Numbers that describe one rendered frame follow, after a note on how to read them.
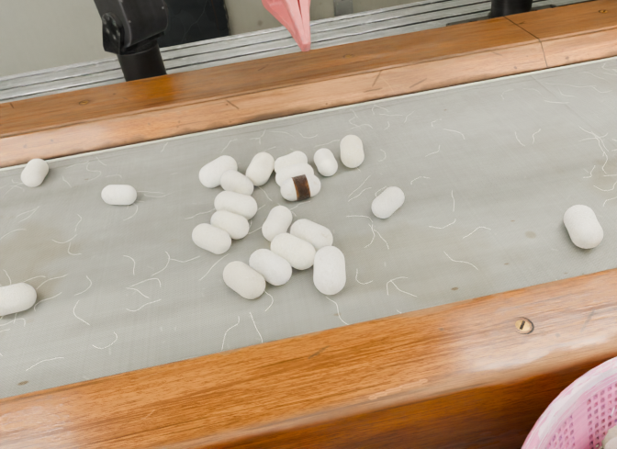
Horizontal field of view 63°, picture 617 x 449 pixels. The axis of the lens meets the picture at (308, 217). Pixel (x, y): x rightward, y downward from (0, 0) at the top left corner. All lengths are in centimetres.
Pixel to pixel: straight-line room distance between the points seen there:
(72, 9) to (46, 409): 227
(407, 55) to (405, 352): 40
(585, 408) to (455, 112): 33
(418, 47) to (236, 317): 40
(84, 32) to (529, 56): 213
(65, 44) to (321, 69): 204
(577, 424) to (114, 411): 23
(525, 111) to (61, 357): 45
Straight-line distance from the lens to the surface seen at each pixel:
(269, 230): 37
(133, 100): 60
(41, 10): 253
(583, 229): 38
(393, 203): 39
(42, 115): 63
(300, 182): 41
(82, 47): 254
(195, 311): 35
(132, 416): 29
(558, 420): 27
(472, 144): 49
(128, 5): 76
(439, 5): 108
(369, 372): 28
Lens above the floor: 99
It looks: 39 degrees down
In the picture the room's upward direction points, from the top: 8 degrees counter-clockwise
